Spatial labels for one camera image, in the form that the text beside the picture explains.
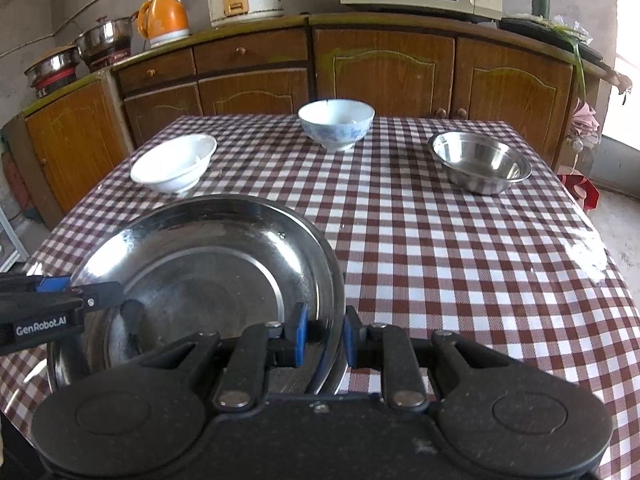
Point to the red plastic bag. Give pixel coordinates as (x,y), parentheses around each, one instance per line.
(582,192)

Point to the orange electric kettle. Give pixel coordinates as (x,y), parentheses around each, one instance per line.
(165,22)

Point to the wide white bowl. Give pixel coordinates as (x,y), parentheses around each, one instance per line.
(170,160)

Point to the blue patterned ceramic bowl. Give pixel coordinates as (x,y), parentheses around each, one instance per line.
(340,130)

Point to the stainless steel bowl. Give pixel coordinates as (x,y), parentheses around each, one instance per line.
(480,165)

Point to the two-door wooden cabinet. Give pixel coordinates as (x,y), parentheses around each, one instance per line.
(390,75)

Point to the black flat cooktop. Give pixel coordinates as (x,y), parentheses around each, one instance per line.
(530,30)

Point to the steel pot with brown lid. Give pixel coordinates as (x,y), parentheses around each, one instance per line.
(52,65)

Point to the red white checked tablecloth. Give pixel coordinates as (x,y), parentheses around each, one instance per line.
(425,260)

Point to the wide wooden drawer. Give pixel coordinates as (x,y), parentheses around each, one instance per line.
(250,52)

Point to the single-door wooden cabinet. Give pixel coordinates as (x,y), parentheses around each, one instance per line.
(70,145)

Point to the narrow wooden drawer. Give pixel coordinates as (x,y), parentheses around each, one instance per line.
(155,72)

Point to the large steel plate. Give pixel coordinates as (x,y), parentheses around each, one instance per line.
(75,367)

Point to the steel pot with red knob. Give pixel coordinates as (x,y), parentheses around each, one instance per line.
(105,37)

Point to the white metal rack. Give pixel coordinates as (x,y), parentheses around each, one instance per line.
(14,242)

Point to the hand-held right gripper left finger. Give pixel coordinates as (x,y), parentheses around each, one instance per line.
(301,335)

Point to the pink cloth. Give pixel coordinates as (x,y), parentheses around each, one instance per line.
(585,120)

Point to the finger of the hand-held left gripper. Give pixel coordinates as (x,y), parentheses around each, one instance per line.
(102,295)
(54,284)

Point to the clear plastic bag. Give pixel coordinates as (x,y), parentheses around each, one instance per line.
(570,27)

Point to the red induction cooker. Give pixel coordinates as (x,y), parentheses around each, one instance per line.
(110,60)
(55,87)

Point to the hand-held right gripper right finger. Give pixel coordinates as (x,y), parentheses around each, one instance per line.
(350,337)

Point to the green onion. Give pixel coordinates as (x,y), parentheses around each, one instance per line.
(580,70)

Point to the wooden cabinet with drawers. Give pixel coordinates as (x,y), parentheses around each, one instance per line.
(250,90)

